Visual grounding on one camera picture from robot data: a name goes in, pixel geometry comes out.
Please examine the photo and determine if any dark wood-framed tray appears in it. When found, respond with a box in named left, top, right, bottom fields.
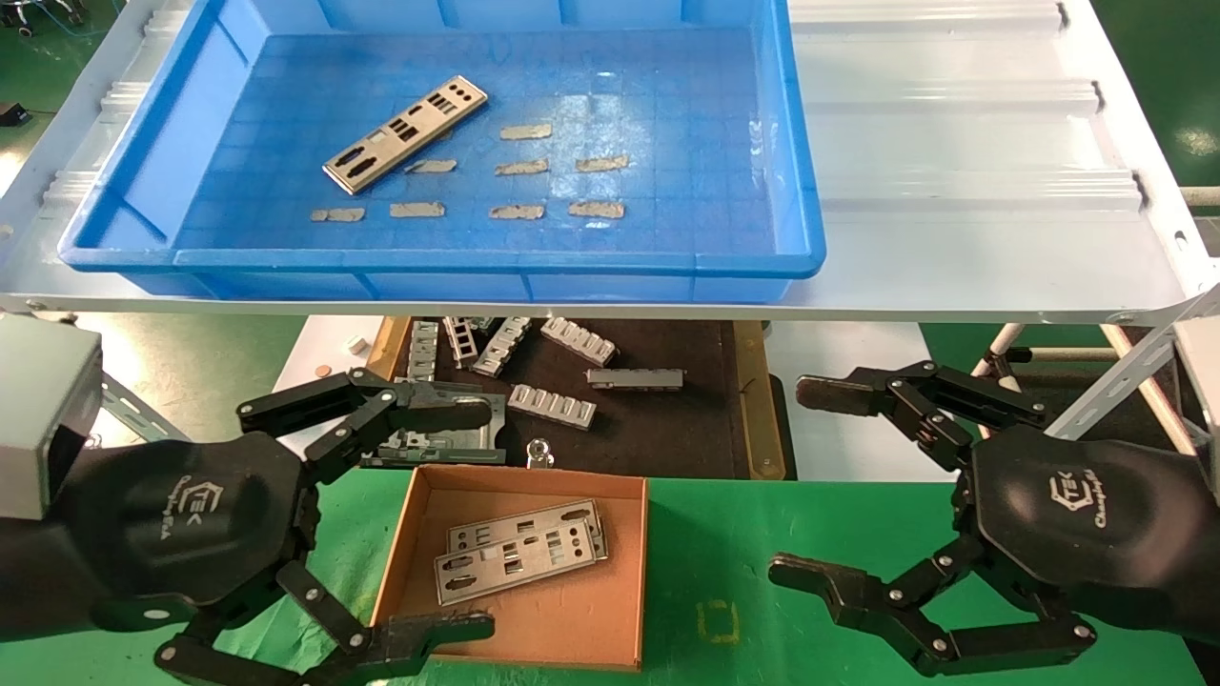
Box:
left=329, top=317, right=788, bottom=480

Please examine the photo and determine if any long gray metal bar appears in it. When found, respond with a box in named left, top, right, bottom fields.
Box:
left=586, top=368, right=686, bottom=392

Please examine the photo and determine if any slotted metal bracket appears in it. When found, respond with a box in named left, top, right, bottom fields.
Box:
left=540, top=317, right=620, bottom=367
left=507, top=384, right=599, bottom=431
left=442, top=317, right=479, bottom=370
left=474, top=317, right=534, bottom=378
left=408, top=321, right=440, bottom=382

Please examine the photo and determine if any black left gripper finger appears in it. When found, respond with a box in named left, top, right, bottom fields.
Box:
left=236, top=367, right=494, bottom=487

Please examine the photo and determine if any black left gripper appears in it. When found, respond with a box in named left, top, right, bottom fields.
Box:
left=0, top=432, right=497, bottom=686

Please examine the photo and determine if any perforated metal angle strut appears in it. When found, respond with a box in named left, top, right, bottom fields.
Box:
left=100, top=370, right=192, bottom=444
left=1044, top=286, right=1220, bottom=441

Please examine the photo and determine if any gray left wrist camera box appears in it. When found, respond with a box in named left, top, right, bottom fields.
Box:
left=0, top=314, right=103, bottom=521

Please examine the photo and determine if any green cloth mat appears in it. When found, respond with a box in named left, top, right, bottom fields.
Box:
left=0, top=460, right=1207, bottom=686

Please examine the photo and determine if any shallow brown cardboard box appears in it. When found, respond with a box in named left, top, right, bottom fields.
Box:
left=367, top=464, right=651, bottom=673

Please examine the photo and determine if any black caster chair base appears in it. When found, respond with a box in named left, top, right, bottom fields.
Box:
left=0, top=0, right=89, bottom=39

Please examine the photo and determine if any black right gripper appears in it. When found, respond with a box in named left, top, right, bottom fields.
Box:
left=956, top=424, right=1220, bottom=646

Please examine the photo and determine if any pipe frame rack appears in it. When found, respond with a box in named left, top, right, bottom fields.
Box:
left=970, top=322, right=1211, bottom=458

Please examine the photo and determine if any blue plastic tray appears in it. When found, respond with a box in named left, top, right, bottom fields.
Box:
left=57, top=0, right=828, bottom=304

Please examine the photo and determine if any large gray metal plate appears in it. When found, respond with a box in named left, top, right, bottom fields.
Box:
left=360, top=379, right=508, bottom=468

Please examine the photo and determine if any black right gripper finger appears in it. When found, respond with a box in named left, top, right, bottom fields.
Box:
left=767, top=534, right=1097, bottom=679
left=796, top=360, right=1047, bottom=473

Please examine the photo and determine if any gray wrist camera box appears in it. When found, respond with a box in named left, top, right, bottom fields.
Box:
left=1172, top=317, right=1220, bottom=496
left=0, top=314, right=103, bottom=521

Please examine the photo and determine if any gray right wrist camera box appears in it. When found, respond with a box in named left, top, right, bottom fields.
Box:
left=1172, top=317, right=1220, bottom=496

